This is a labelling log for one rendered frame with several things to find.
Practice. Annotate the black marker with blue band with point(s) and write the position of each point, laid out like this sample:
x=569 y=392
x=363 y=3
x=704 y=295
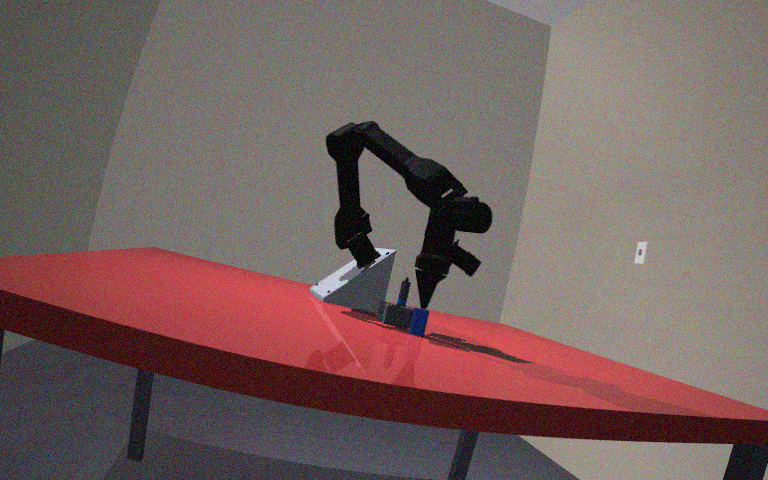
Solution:
x=404 y=291

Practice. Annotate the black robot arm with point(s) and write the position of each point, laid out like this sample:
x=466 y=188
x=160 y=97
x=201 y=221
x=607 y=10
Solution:
x=425 y=178

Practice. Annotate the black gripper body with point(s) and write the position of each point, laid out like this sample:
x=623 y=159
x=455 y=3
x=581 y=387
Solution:
x=435 y=251

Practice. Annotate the dark blue cylinder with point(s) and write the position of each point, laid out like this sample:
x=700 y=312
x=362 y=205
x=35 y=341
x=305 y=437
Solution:
x=419 y=321

